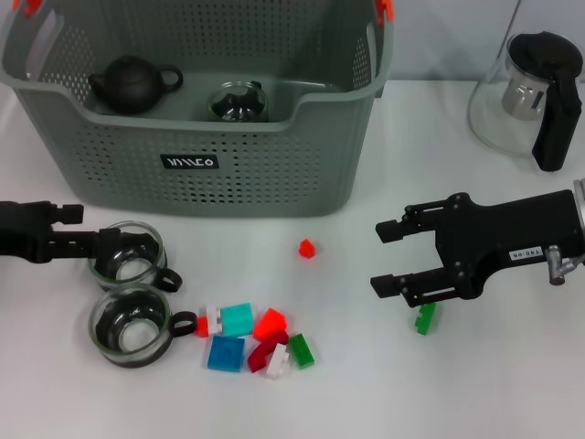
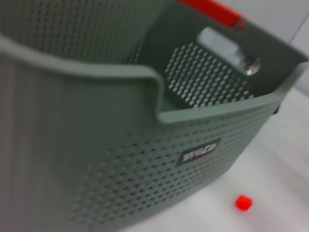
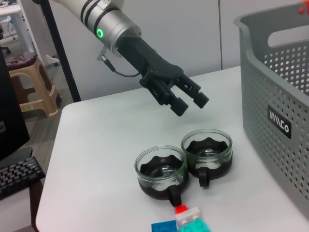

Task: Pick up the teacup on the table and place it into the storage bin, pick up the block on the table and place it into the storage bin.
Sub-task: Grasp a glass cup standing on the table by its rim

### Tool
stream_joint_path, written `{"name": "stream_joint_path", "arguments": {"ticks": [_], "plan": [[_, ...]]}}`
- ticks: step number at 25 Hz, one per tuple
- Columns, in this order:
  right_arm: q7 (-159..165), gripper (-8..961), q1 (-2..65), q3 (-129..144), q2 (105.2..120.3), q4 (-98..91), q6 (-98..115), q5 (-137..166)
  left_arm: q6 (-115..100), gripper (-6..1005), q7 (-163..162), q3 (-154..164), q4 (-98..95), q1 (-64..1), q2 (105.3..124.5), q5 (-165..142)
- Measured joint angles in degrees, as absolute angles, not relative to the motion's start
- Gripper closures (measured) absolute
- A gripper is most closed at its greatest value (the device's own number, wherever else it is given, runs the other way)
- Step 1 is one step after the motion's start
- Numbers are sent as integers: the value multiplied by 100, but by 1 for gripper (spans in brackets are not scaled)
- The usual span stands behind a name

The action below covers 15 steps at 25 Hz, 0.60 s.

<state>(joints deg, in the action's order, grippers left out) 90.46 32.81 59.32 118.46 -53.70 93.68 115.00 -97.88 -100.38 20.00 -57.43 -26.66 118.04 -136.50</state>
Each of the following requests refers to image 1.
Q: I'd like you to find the dark red curved brick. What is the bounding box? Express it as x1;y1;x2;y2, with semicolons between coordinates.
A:
246;329;290;374

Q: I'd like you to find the dark green brick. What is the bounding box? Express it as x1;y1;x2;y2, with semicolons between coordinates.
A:
287;333;316;370

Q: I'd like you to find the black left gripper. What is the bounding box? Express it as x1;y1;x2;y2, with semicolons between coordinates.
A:
0;187;122;265

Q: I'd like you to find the grey perforated storage bin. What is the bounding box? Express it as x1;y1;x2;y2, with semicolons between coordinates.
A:
0;0;395;220

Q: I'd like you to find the teal square brick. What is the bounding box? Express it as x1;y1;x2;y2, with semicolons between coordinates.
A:
220;301;256;338

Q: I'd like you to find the black clay teapot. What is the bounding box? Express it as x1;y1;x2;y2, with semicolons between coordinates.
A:
88;55;184;115

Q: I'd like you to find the orange-red sloped brick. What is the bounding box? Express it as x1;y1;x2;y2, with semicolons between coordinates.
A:
252;307;288;342

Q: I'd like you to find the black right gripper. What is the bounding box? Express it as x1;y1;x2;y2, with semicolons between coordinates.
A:
369;190;582;308

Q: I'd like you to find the glass pitcher black handle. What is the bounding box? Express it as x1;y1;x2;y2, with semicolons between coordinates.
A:
466;30;585;174

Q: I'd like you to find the white stepped brick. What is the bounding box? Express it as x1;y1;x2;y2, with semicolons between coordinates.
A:
264;343;293;380

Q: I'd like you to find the small white brick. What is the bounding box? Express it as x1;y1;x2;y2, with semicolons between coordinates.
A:
205;305;224;334

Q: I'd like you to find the blue flat square plate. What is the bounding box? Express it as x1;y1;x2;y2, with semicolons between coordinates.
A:
206;336;246;372

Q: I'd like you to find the bright green brick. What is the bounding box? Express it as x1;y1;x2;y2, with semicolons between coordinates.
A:
413;302;439;337

